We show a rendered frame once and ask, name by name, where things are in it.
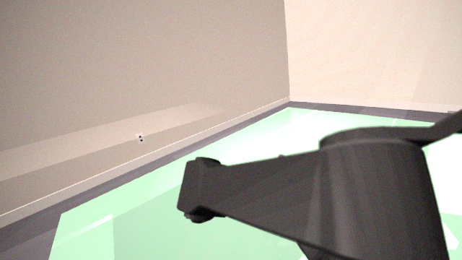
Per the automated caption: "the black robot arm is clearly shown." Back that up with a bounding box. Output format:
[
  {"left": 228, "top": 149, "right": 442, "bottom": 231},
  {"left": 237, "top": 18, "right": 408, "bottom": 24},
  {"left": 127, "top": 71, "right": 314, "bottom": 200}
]
[{"left": 177, "top": 109, "right": 462, "bottom": 260}]

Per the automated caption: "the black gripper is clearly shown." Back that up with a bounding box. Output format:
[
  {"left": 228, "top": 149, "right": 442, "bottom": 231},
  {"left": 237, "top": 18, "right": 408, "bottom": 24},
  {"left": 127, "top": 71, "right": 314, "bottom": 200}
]
[{"left": 297, "top": 243, "right": 321, "bottom": 260}]

